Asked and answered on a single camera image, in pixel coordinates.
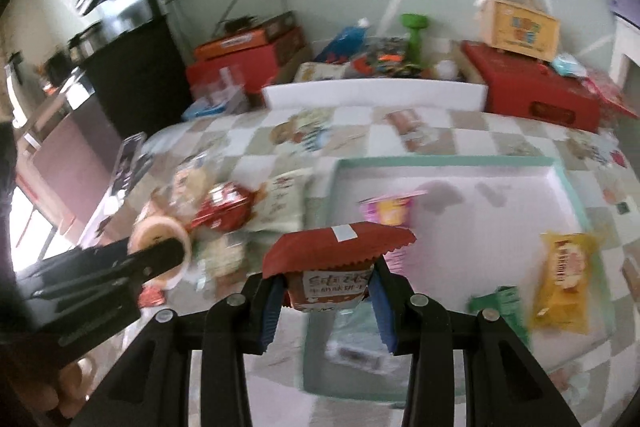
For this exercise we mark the checked printed tablecloth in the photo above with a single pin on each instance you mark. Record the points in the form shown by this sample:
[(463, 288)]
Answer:
[(465, 134)]

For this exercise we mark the blue bottle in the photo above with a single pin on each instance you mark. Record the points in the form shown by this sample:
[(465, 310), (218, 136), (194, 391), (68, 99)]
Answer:
[(345, 42)]

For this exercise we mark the white tray with teal rim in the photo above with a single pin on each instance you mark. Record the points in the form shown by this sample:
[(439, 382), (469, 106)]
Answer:
[(475, 227)]

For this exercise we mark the clear round bread packet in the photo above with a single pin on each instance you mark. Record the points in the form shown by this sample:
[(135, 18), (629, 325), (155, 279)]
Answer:
[(187, 179)]

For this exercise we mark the pile of small toys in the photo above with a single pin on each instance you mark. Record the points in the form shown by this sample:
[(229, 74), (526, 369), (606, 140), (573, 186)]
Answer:
[(390, 57)]

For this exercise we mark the person's left hand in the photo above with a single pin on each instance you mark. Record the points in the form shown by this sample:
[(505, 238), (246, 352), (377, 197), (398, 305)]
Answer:
[(70, 382)]

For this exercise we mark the orange flat box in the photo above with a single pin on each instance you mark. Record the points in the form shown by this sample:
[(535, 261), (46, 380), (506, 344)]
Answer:
[(230, 44)]

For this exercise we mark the large red gift box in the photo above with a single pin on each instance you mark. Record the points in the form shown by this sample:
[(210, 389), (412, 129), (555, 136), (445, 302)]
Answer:
[(530, 87)]

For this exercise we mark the pale green snack packet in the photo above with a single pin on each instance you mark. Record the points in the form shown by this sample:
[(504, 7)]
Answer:
[(350, 342)]

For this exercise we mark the dark green snack packet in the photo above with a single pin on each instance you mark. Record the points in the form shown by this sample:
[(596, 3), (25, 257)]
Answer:
[(500, 307)]

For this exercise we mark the white snack packet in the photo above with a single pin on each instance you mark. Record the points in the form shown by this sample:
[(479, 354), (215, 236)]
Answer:
[(280, 202)]

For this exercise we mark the smartphone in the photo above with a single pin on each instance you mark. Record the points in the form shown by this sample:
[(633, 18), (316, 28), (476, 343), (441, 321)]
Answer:
[(125, 167)]

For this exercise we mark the brown side table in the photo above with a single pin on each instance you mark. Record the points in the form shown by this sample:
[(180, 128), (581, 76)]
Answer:
[(75, 147)]

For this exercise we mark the red biscuit packet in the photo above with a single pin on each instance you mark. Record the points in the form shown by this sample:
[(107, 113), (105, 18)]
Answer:
[(330, 252)]

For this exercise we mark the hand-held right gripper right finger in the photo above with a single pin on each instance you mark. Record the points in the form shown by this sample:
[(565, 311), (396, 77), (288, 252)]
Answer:
[(385, 307)]

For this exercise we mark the small printed card box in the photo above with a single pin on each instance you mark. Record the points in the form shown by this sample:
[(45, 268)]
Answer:
[(320, 72)]

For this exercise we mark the black power adapter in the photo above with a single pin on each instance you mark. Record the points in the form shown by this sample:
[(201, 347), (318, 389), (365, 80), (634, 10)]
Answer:
[(240, 24)]

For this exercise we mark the pink snack packet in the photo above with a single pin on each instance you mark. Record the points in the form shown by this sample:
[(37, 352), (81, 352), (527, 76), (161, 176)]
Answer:
[(390, 209)]

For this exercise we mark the black cabinet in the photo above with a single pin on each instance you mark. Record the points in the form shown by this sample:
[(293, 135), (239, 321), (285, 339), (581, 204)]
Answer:
[(140, 77)]

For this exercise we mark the brown cardboard box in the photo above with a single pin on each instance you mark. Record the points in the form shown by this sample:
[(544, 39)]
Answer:
[(280, 27)]

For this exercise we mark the teal wet wipes pack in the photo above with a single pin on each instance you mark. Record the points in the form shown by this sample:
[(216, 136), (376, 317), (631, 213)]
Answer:
[(567, 66)]

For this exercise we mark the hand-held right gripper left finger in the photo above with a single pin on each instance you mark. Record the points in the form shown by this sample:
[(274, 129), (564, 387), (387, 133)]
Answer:
[(272, 307)]

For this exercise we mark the blue tissue packet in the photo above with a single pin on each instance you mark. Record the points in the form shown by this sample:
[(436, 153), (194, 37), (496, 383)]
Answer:
[(205, 109)]

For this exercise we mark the white chair back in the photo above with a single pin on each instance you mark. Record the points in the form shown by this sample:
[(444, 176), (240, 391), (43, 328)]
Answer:
[(375, 96)]

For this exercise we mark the small white bottle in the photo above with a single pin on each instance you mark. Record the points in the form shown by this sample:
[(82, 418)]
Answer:
[(445, 69)]

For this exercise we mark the red patterned gift tin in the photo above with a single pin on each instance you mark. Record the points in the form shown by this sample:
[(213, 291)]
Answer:
[(610, 92)]

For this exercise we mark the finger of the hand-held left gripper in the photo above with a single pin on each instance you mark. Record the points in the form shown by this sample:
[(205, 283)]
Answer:
[(150, 259)]

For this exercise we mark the red patterned snack packet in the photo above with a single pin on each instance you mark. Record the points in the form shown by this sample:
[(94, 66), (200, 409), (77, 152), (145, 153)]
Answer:
[(150, 296)]

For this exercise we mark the white shelf unit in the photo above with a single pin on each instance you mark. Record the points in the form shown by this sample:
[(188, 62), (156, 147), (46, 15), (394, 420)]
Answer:
[(622, 52)]

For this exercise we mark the clear plastic container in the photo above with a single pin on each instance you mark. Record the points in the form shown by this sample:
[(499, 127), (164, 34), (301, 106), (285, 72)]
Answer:
[(220, 87)]

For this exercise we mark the green dumbbell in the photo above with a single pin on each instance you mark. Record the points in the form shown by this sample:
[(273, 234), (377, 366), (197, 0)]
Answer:
[(414, 34)]

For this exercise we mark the red crinkly snack packet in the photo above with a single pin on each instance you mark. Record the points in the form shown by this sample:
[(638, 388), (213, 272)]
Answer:
[(220, 207)]

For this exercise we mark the yellow bread packet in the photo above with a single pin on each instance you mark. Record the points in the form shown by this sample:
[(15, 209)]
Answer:
[(565, 282)]

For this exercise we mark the red cardboard box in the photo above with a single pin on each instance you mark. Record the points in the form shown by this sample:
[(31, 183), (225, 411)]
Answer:
[(250, 67)]

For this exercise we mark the yellow cardboard carry box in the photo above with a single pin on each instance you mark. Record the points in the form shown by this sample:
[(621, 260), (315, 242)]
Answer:
[(520, 32)]

